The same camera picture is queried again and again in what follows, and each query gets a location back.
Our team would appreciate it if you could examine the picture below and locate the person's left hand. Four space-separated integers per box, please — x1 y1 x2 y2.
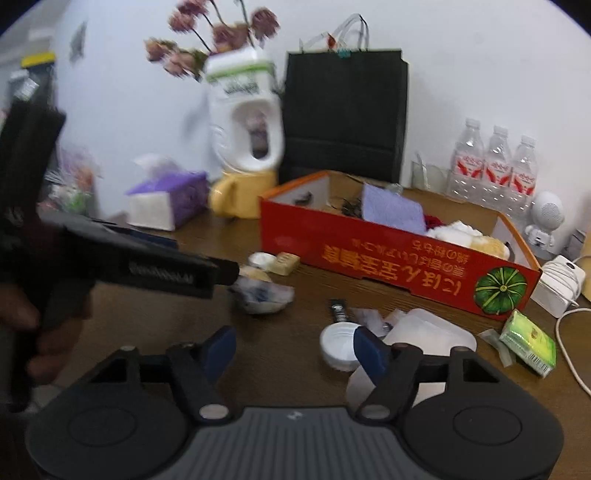
0 283 93 386

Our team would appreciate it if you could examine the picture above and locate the white earphone cable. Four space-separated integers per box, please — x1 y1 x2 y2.
553 306 591 398

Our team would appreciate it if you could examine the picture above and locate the white jar lid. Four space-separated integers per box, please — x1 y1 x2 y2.
320 322 360 373

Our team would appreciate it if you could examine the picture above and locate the glass cup with spoon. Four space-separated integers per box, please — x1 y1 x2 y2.
412 152 449 194

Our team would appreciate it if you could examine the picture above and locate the white charger with cable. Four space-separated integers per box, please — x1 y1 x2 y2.
531 255 586 319

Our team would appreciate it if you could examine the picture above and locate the water bottle left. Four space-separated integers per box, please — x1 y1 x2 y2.
447 118 485 202

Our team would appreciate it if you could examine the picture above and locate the purple tissue pack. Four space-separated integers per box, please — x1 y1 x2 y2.
125 154 209 232

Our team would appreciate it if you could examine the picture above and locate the purple knit pouch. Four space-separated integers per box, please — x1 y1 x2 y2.
362 184 427 235

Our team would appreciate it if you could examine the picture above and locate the yellow mug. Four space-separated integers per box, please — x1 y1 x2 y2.
208 170 277 219

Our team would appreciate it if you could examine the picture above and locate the water bottle right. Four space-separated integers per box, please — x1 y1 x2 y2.
506 136 538 220

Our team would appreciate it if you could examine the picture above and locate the black paper bag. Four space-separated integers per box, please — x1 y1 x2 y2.
279 14 409 183

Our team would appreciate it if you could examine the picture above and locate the yellow white plush toy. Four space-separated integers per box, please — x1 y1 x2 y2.
426 221 510 260

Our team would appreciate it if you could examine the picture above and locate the water bottle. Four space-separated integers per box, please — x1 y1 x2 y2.
506 136 538 220
481 125 512 211
447 118 485 202

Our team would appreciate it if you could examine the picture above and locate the small black wrapper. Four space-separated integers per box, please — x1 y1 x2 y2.
329 299 351 323

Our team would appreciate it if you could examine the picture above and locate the dried rose bouquet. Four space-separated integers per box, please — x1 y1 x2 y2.
144 0 280 81

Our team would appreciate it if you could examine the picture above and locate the clear candy wrapper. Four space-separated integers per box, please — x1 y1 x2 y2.
352 308 393 338

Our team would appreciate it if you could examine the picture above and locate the water bottle middle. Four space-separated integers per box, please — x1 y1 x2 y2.
481 125 512 211

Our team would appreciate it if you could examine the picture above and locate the white detergent jug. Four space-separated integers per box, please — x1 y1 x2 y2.
204 47 284 173

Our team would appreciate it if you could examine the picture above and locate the beige eraser block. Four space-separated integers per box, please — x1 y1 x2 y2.
269 252 301 276

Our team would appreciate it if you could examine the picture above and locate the green small carton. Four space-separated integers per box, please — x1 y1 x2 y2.
500 310 557 378

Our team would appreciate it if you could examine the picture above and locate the red cardboard box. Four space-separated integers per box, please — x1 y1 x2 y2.
259 171 542 321

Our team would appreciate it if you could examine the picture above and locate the frosted cotton swab box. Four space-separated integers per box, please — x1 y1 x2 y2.
346 308 477 412

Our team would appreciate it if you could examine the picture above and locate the white robot figurine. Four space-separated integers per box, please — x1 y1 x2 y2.
524 191 565 252

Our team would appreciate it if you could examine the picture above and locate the small white cap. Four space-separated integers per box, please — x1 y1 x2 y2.
249 252 276 271

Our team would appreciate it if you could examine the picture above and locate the paper ball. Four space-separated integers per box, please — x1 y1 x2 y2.
228 266 294 315

